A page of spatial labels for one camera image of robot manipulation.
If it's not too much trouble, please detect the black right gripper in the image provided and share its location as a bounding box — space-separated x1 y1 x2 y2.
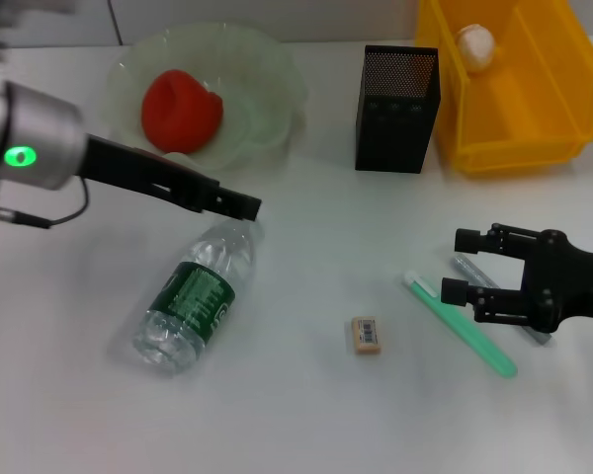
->
440 222 593 335

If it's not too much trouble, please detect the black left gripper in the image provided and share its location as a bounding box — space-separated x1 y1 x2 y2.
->
81 132 264 222

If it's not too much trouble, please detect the clear green label water bottle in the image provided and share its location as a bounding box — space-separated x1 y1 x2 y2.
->
130 219 267 379

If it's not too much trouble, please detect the grey pen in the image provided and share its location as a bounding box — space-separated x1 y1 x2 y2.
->
452 252 553 347

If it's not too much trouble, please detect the green pen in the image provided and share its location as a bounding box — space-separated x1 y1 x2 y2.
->
402 270 519 380

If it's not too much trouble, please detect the translucent glass fruit plate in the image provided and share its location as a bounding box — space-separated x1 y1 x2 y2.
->
103 20 311 174

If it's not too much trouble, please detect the red orange fruit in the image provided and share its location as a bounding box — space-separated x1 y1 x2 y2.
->
141 68 224 153

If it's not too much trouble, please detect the beige eraser with barcode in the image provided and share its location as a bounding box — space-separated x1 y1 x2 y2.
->
350 316 383 356

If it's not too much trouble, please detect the black mesh pen holder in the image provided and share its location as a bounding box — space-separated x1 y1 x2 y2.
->
354 44 442 174

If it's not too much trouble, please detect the yellow plastic bin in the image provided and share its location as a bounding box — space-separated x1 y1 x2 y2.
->
414 0 593 174

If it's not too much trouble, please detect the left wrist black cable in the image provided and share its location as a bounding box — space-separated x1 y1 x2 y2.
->
0 175 91 230

